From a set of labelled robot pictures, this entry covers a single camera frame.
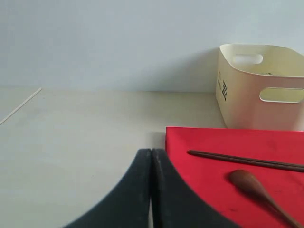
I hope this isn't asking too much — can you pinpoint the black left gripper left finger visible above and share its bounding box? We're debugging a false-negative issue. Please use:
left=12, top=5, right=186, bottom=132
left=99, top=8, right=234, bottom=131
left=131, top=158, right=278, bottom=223
left=65, top=149, right=152, bottom=228

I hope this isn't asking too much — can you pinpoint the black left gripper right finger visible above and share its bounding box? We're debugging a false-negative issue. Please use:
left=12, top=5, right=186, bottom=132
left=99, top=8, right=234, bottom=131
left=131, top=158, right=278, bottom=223
left=151, top=149, right=239, bottom=228

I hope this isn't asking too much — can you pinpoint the dark wooden chopstick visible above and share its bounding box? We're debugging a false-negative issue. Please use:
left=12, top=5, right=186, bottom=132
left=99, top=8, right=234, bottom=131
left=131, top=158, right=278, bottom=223
left=189, top=151, right=304, bottom=173
left=189, top=150, right=304, bottom=170

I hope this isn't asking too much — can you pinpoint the brown wooden spoon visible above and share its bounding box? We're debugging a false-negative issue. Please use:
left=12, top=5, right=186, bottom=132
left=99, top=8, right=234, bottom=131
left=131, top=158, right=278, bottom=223
left=228, top=170, right=303, bottom=228

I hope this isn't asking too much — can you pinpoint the red tablecloth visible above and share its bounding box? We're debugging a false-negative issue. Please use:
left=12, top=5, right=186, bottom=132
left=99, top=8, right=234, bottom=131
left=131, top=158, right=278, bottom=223
left=165, top=127, right=304, bottom=228

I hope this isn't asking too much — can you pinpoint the cream plastic storage bin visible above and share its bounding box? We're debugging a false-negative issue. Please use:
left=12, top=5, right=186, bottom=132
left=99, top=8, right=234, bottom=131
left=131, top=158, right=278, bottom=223
left=216, top=44, right=304, bottom=131

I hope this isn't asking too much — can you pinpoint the white thin stick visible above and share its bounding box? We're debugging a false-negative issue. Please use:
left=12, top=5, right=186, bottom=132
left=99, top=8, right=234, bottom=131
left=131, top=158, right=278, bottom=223
left=0, top=87, right=42, bottom=125

